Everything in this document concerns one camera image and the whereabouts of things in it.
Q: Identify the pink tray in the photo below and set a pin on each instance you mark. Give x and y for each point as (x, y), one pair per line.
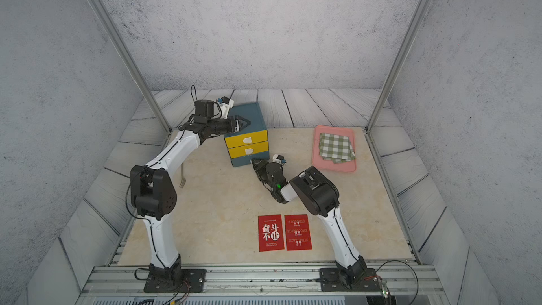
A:
(320, 163)

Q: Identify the aluminium frame post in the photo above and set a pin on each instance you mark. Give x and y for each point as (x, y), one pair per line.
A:
(115, 37)
(400, 59)

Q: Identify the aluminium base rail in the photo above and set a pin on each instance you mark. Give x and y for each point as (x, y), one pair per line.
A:
(393, 283)

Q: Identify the red postcard english text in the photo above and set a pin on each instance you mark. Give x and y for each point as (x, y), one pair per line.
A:
(297, 233)

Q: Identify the left aluminium frame post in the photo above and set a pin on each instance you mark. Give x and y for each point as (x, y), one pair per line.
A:
(115, 37)

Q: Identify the teal drawer cabinet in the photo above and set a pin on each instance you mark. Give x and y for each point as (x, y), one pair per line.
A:
(251, 112)

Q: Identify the red postcard chinese text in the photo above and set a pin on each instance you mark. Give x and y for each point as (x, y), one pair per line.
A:
(270, 233)

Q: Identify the green checked cloth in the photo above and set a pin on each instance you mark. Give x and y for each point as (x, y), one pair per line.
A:
(336, 148)

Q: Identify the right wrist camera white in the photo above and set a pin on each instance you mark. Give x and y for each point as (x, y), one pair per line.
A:
(279, 159)

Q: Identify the yellow bottom drawer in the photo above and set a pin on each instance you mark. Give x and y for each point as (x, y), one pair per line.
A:
(249, 149)

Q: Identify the teal bottom drawer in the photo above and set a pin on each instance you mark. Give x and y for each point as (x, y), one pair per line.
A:
(247, 159)

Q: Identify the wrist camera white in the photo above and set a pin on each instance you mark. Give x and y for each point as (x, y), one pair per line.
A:
(225, 104)
(279, 159)

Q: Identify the yellow top drawer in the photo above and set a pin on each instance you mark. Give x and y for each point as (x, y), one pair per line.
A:
(238, 140)

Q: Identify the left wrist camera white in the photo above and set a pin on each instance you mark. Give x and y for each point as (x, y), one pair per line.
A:
(225, 104)

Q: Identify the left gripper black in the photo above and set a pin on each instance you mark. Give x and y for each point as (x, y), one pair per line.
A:
(229, 120)

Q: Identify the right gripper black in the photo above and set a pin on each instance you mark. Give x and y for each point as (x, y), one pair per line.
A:
(260, 167)

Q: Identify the yellow drawer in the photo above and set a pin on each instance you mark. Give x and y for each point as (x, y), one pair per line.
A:
(238, 140)
(249, 149)

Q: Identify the right aluminium frame post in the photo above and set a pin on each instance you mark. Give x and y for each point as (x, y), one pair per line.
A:
(400, 59)

